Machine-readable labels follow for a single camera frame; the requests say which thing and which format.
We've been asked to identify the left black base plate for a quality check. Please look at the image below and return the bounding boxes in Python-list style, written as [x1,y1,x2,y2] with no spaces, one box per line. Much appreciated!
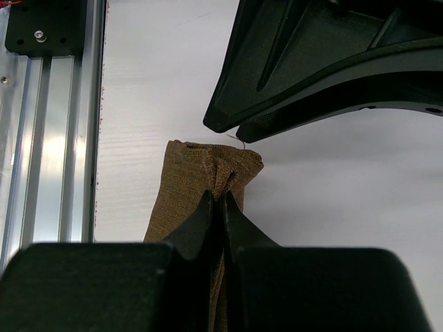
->
[5,0,87,57]

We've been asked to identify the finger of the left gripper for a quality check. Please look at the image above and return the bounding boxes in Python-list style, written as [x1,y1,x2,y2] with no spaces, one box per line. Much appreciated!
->
[236,71,442,142]
[204,1,442,132]

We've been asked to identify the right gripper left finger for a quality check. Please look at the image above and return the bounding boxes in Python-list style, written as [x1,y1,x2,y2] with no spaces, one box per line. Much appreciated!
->
[1,191,214,331]

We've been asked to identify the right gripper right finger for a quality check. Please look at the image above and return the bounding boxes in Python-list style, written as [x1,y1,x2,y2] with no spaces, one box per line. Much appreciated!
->
[222,194,431,331]

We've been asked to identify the brown cloth napkin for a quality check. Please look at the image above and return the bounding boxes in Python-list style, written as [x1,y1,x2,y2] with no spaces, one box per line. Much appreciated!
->
[130,140,263,331]

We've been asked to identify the front aluminium rail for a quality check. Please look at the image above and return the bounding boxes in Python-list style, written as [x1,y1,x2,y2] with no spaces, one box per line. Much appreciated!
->
[1,1,107,266]

